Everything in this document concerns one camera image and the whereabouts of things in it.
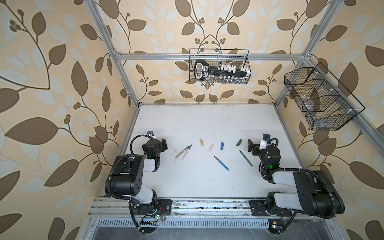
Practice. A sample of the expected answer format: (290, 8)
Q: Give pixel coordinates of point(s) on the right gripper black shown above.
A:
(253, 147)

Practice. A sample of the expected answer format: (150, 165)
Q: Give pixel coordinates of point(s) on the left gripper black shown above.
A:
(162, 145)

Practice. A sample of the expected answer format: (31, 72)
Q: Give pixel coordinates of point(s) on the green pen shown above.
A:
(245, 157)

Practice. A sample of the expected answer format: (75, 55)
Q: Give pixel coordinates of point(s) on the green pen cap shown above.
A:
(239, 143)

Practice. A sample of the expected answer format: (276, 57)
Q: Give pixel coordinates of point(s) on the blue pen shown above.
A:
(221, 163)

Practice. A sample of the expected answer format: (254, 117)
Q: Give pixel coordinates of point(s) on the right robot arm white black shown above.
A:
(315, 195)

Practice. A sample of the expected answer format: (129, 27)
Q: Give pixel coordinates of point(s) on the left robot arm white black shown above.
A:
(125, 182)

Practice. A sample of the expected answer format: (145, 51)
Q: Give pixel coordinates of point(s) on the tan pen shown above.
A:
(178, 155)

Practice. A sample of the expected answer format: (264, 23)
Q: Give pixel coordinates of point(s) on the pink pen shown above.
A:
(186, 152)

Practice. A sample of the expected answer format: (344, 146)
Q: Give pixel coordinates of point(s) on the pink pen cap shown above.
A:
(211, 148)

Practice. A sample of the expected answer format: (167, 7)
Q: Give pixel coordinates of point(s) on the black tool in basket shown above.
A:
(202, 70)

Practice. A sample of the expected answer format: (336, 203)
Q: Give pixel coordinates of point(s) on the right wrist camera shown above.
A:
(265, 142)

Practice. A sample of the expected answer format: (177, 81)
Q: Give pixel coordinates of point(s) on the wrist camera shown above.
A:
(265, 142)
(151, 134)

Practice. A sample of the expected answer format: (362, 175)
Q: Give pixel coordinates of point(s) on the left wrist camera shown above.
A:
(151, 134)

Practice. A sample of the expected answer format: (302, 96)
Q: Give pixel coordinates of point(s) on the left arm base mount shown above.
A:
(146, 217)

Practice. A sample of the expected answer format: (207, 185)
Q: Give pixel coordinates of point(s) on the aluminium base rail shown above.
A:
(186, 213)

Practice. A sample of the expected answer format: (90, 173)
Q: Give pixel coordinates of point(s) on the right wire basket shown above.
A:
(325, 101)

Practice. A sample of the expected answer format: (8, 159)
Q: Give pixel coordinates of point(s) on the wire basket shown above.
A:
(218, 56)
(325, 101)

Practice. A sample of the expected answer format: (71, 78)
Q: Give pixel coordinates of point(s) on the back wire basket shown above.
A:
(218, 56)

